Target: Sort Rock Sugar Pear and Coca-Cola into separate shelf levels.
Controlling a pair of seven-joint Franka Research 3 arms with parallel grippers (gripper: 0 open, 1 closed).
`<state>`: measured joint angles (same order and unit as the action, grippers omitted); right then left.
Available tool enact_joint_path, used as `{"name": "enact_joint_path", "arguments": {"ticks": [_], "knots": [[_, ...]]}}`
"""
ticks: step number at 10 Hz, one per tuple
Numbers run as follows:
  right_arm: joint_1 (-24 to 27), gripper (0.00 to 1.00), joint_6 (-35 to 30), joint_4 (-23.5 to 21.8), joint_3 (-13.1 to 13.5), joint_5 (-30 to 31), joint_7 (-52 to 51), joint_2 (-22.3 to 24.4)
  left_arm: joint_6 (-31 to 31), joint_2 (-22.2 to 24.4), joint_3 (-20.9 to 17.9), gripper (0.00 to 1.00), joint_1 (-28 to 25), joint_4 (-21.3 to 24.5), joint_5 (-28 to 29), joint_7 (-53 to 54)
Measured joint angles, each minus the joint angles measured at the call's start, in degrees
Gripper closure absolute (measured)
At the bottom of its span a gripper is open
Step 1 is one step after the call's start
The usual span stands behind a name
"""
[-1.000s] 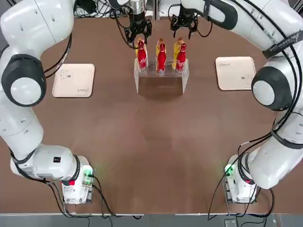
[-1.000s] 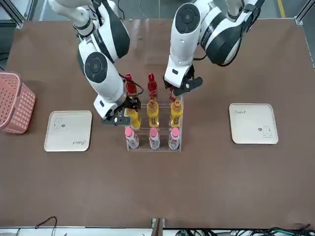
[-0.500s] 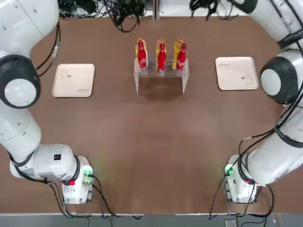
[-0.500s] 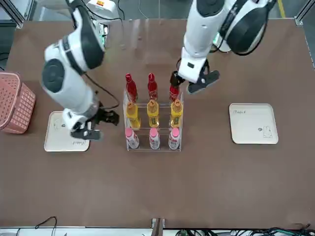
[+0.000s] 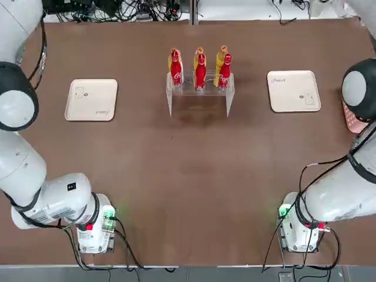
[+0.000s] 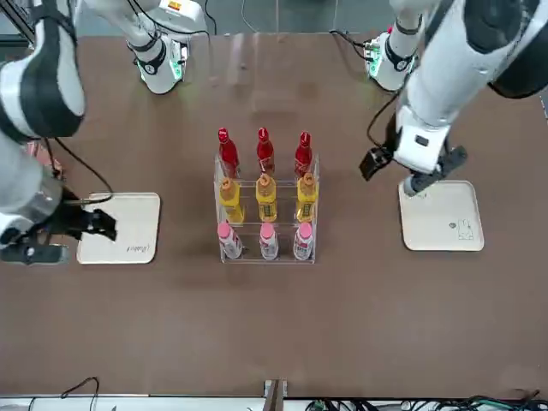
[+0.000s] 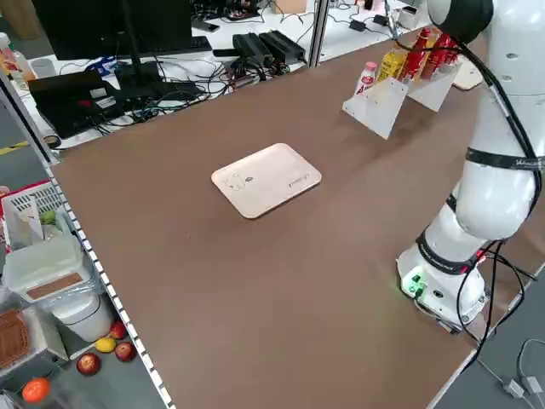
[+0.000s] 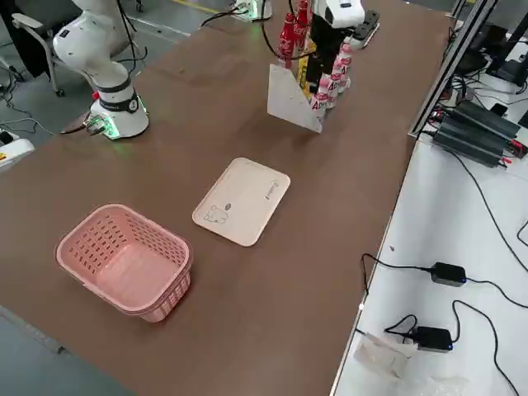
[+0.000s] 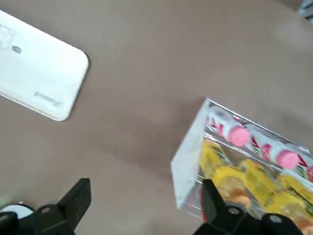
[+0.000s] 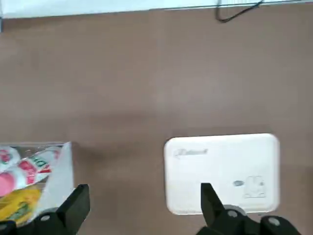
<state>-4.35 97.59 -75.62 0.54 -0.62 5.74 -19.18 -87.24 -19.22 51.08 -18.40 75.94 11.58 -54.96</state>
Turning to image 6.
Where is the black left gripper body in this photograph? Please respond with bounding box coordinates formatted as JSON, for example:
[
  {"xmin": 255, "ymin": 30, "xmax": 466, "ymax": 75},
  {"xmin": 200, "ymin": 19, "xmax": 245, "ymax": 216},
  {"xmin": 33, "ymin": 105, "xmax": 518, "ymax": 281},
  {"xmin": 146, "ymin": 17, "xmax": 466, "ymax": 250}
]
[{"xmin": 429, "ymin": 144, "xmax": 469, "ymax": 178}]

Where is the pink-capped white milk bottle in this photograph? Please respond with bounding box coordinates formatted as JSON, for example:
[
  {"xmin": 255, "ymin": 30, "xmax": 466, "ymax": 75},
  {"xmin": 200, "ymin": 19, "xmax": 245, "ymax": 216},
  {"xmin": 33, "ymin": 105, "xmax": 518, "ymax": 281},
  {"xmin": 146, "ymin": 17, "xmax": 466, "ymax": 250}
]
[
  {"xmin": 292, "ymin": 221, "xmax": 314, "ymax": 261},
  {"xmin": 259, "ymin": 222, "xmax": 280, "ymax": 261},
  {"xmin": 217, "ymin": 222, "xmax": 244, "ymax": 261}
]

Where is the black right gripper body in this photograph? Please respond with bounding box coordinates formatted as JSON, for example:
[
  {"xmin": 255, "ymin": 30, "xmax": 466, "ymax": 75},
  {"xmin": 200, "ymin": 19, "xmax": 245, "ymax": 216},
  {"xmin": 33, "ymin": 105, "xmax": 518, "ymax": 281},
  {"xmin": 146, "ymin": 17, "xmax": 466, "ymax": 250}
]
[{"xmin": 47, "ymin": 199, "xmax": 94, "ymax": 241}]

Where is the clear acrylic tiered shelf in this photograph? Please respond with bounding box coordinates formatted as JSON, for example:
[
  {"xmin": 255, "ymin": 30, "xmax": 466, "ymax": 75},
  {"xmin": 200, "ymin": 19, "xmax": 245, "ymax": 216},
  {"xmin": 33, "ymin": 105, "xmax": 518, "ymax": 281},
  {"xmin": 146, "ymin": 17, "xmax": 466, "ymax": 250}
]
[{"xmin": 212, "ymin": 152, "xmax": 320, "ymax": 265}]

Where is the pale rectangular rabbit-print tray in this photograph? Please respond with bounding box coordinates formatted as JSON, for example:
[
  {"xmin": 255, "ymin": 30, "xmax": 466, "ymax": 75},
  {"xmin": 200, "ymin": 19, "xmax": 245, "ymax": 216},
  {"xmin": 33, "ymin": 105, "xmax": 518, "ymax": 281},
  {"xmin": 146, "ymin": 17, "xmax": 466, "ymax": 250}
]
[
  {"xmin": 75, "ymin": 191, "xmax": 162, "ymax": 265},
  {"xmin": 397, "ymin": 179, "xmax": 485, "ymax": 253}
]

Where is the pink plastic basket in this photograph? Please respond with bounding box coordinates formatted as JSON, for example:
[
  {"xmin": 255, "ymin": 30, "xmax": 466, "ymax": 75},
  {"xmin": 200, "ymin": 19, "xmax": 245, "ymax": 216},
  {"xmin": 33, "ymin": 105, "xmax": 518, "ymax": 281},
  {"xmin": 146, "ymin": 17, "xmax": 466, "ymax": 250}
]
[{"xmin": 25, "ymin": 139, "xmax": 65, "ymax": 179}]

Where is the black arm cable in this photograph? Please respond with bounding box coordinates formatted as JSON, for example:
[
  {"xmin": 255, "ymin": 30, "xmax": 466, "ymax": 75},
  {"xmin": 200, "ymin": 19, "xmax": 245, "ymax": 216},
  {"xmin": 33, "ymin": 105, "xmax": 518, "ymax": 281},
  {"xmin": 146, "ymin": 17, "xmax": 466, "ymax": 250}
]
[
  {"xmin": 45, "ymin": 135, "xmax": 115, "ymax": 206},
  {"xmin": 366, "ymin": 92, "xmax": 404, "ymax": 151}
]

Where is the white control box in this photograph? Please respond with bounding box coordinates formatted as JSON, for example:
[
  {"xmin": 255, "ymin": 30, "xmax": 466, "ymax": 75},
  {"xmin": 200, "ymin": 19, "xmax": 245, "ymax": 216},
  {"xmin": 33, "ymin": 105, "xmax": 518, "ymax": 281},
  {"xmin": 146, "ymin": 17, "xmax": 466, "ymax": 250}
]
[{"xmin": 158, "ymin": 0, "xmax": 207, "ymax": 32}]

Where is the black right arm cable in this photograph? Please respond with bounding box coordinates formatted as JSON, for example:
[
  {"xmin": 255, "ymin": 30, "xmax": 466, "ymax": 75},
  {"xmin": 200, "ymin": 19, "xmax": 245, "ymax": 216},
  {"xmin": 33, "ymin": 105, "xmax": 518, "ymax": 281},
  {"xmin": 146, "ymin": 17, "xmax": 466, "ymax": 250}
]
[{"xmin": 45, "ymin": 135, "xmax": 115, "ymax": 206}]

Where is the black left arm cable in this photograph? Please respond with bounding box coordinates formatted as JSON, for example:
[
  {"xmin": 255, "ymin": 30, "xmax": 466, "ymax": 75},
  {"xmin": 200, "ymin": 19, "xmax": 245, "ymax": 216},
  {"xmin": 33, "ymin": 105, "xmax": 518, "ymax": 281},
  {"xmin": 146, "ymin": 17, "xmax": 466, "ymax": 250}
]
[{"xmin": 366, "ymin": 92, "xmax": 404, "ymax": 151}]

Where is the black table edge cable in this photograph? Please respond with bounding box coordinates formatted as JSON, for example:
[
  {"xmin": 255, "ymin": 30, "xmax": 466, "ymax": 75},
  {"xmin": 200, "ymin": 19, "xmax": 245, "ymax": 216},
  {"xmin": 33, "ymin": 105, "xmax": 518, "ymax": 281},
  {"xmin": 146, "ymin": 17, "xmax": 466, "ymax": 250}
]
[{"xmin": 59, "ymin": 376, "xmax": 100, "ymax": 403}]

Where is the yellow pear drink bottle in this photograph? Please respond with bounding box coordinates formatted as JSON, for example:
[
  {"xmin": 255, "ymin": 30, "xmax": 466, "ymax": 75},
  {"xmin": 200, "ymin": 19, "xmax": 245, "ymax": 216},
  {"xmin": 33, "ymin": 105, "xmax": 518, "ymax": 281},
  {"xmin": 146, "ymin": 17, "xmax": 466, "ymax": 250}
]
[
  {"xmin": 255, "ymin": 173, "xmax": 279, "ymax": 223},
  {"xmin": 218, "ymin": 177, "xmax": 246, "ymax": 224},
  {"xmin": 295, "ymin": 172, "xmax": 319, "ymax": 223}
]

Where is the aluminium frame post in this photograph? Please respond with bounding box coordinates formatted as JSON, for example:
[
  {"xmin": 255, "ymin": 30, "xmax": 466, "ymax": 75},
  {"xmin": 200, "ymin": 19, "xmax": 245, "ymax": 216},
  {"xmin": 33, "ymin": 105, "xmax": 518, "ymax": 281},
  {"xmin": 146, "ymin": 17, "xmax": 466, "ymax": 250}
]
[{"xmin": 262, "ymin": 378, "xmax": 289, "ymax": 411}]

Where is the red cola bottle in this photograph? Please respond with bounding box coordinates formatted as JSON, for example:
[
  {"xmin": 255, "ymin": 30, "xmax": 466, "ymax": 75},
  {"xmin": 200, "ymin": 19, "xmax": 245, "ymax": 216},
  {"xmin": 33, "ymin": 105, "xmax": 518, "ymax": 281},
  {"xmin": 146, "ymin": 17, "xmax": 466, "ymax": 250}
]
[
  {"xmin": 293, "ymin": 131, "xmax": 314, "ymax": 179},
  {"xmin": 255, "ymin": 127, "xmax": 276, "ymax": 176},
  {"xmin": 217, "ymin": 127, "xmax": 240, "ymax": 179}
]

